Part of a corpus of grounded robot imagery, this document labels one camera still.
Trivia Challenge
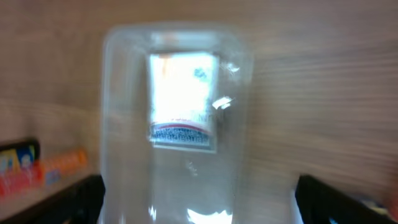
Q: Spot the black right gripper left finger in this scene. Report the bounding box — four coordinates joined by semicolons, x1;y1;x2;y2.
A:
1;175;105;224

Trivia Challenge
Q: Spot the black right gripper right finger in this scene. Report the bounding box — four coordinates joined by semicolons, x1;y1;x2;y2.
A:
294;175;396;224

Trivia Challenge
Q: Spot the white blue Hansaplast box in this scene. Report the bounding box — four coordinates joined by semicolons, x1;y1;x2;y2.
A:
147;52;219;153

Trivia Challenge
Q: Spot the clear plastic container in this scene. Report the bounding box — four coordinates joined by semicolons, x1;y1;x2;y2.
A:
99;22;295;223

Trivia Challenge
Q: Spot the orange tube white cap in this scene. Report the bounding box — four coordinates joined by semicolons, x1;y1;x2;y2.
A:
0;148;88;197

